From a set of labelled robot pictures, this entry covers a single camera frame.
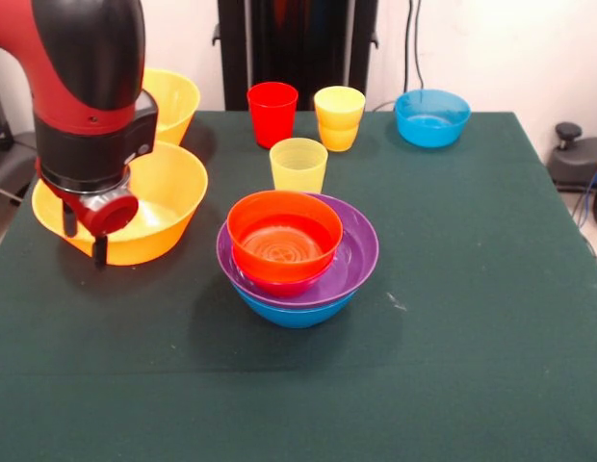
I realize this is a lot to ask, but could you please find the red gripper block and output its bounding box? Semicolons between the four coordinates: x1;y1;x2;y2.
36;158;140;269

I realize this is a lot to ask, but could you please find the small red-orange bowl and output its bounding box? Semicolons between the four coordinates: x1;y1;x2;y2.
226;190;345;284

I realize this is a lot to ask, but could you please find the yellow stepped cup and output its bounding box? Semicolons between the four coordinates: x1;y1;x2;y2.
313;86;367;153

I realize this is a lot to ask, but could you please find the small pink bowl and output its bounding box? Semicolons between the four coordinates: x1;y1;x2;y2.
230;249;336;298

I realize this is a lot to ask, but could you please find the dark green table cloth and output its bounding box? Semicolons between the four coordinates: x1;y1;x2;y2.
0;110;597;462

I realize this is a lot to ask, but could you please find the red cup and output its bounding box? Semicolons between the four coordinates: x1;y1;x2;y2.
247;81;299;149

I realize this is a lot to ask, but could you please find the large orange bowl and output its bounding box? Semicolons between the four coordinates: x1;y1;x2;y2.
31;141;209;267
142;68;202;146

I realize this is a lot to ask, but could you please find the black wall cable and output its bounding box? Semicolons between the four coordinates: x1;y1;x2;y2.
402;0;426;91

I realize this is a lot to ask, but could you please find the pale yellow translucent cup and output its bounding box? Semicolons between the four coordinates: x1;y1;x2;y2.
269;138;329;195

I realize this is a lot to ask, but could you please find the small light blue bowl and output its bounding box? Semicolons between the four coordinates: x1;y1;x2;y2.
393;89;472;149

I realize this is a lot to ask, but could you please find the purple bowl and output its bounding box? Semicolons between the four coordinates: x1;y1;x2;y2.
216;192;380;310

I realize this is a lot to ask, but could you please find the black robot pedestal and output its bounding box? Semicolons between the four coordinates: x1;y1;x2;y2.
212;0;379;113

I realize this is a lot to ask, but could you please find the black tripod base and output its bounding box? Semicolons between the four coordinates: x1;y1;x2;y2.
0;129;39;206
551;122;597;193

